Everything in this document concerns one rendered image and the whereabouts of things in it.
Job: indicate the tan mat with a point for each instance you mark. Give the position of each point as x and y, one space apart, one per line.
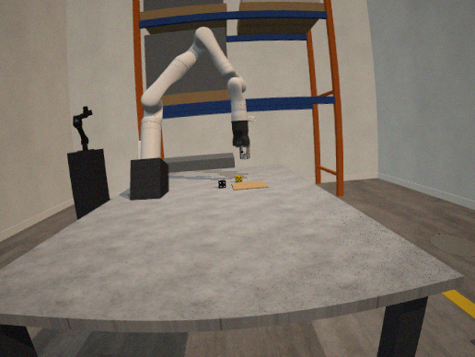
249 185

